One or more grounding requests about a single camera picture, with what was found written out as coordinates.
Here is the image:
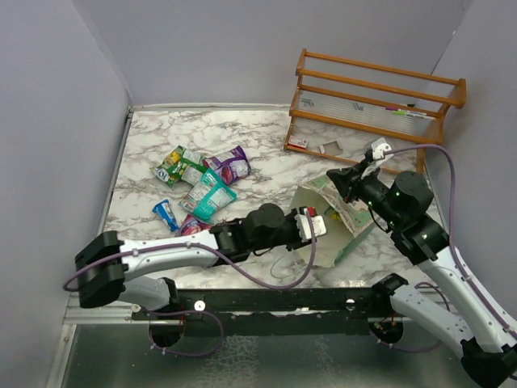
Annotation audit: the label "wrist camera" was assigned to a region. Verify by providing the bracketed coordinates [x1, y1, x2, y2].
[361, 137, 392, 179]
[295, 207, 327, 242]

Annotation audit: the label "purple Fox's candy packet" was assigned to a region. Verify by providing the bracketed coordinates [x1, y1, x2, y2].
[175, 214, 212, 237]

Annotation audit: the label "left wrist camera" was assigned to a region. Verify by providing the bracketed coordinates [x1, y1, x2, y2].
[295, 207, 327, 242]

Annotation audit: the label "markers on shelf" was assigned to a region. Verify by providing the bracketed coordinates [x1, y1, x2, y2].
[385, 106, 433, 120]

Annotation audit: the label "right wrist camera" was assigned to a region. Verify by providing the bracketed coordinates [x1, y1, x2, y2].
[361, 137, 392, 179]

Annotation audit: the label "teal Fox's candy packet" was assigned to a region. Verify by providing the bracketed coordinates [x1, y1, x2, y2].
[179, 169, 237, 222]

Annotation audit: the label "open white small box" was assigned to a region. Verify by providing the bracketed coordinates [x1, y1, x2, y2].
[318, 141, 343, 156]

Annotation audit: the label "wooden shelf rack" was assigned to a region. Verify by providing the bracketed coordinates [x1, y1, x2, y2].
[284, 48, 467, 162]

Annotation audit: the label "blue small snack packet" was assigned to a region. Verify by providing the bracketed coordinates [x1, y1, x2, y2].
[152, 200, 179, 232]

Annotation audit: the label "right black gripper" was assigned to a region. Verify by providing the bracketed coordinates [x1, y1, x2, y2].
[329, 158, 404, 228]

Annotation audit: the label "green white paper bag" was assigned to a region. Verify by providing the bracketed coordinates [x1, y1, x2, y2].
[290, 175, 373, 287]

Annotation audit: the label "purple snack packet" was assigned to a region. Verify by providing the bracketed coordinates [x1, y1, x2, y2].
[203, 145, 251, 186]

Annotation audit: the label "green yellow candy packet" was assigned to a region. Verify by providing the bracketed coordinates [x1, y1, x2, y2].
[324, 206, 341, 221]

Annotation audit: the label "red white small box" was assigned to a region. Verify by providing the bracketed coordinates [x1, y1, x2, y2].
[288, 136, 307, 149]

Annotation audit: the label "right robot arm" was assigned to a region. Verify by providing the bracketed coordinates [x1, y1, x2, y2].
[326, 163, 516, 387]

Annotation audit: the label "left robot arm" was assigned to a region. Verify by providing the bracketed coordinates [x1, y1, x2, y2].
[63, 203, 317, 319]

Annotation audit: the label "yellow green snack packet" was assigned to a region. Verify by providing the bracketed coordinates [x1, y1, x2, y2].
[151, 145, 186, 188]

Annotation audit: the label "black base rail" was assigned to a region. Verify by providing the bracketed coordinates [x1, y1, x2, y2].
[132, 274, 408, 337]

